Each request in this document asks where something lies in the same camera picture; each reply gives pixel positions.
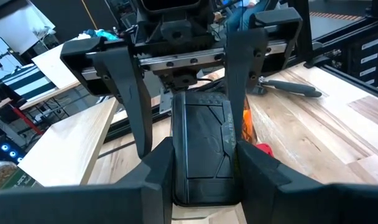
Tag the green black pepper tin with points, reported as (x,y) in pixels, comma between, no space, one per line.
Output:
(201,149)

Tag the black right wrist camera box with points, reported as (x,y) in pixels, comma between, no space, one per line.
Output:
(170,5)

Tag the smoked paprika tin red lid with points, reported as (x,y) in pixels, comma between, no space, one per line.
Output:
(265,150)

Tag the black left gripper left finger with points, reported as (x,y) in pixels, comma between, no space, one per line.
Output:
(83,205)

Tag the black mat orange striped edge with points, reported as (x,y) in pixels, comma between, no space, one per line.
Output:
(335,26)

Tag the teal cloth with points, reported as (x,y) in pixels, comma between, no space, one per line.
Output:
(102,34)

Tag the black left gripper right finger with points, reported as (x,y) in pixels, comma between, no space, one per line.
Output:
(301,205)

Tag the black device blue lights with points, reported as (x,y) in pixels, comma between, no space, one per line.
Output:
(10,152)

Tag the orange taco seasoning packet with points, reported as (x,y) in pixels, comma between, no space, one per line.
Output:
(248,124)

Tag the black drawer unit white labels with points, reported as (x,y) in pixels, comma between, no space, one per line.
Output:
(367,59)

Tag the person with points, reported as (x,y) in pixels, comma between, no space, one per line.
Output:
(242,15)

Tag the wooden shelf board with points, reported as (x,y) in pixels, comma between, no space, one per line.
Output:
(67,140)

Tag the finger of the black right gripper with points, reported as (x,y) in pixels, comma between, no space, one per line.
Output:
(120,77)
(245,56)

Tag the black aluminium table frame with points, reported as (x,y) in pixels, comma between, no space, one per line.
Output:
(301,31)

